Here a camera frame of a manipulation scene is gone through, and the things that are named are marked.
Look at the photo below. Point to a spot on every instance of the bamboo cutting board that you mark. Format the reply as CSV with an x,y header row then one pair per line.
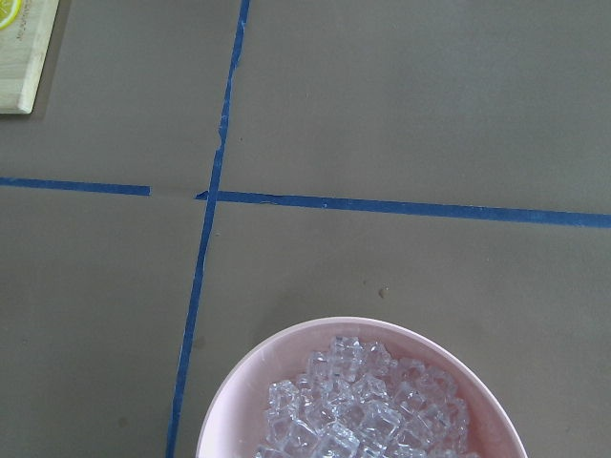
x,y
24,45

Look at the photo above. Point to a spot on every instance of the pile of clear ice cubes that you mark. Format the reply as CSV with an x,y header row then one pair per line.
x,y
356,400

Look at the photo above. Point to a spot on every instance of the pink bowl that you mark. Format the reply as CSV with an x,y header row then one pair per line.
x,y
233,424

